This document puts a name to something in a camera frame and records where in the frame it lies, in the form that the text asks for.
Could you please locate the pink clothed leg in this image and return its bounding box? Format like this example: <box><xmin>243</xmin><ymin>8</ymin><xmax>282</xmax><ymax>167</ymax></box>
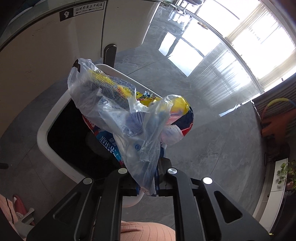
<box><xmin>120</xmin><ymin>221</ymin><xmax>176</xmax><ymax>241</ymax></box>

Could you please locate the black white label sticker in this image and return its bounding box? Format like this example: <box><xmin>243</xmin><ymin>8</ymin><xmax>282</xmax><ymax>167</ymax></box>
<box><xmin>59</xmin><ymin>1</ymin><xmax>107</xmax><ymax>22</ymax></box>

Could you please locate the white trash bin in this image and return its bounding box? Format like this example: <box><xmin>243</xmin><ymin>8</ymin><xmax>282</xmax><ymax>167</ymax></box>
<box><xmin>36</xmin><ymin>63</ymin><xmax>164</xmax><ymax>208</ymax></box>

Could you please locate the colourful hoop toy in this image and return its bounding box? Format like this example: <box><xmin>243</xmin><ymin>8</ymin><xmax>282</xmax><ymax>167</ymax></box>
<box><xmin>260</xmin><ymin>97</ymin><xmax>295</xmax><ymax>120</ymax></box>

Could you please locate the clear plastic bag of wrappers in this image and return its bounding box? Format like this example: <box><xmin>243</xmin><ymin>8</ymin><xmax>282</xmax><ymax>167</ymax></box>
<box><xmin>67</xmin><ymin>58</ymin><xmax>194</xmax><ymax>196</ymax></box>

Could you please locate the black cabinet handle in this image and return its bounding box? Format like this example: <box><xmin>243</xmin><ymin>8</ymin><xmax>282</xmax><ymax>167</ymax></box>
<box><xmin>103</xmin><ymin>44</ymin><xmax>117</xmax><ymax>68</ymax></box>

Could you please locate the potted green plant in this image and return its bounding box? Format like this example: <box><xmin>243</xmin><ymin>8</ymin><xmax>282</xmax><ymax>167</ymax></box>
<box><xmin>276</xmin><ymin>160</ymin><xmax>296</xmax><ymax>191</ymax></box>

